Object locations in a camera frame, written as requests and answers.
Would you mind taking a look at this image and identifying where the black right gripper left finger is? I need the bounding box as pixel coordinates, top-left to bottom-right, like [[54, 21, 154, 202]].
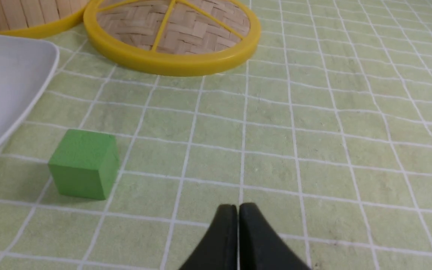
[[180, 204, 238, 270]]

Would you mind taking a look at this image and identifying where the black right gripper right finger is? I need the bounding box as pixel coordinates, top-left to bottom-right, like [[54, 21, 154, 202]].
[[239, 203, 310, 270]]

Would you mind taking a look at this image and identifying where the white square plate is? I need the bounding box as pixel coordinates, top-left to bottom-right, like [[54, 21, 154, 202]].
[[0, 35, 60, 146]]

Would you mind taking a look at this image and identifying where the green checkered tablecloth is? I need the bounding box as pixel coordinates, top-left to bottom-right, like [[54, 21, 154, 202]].
[[0, 0, 432, 270]]

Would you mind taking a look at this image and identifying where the green cube block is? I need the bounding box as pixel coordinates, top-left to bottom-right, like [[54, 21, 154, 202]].
[[48, 129, 120, 200]]

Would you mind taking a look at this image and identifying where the woven bamboo steamer lid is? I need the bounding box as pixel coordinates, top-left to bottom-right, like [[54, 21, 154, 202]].
[[84, 0, 262, 77]]

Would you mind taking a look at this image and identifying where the bamboo steamer basket yellow rim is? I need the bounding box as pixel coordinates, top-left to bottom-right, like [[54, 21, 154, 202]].
[[0, 0, 89, 38]]

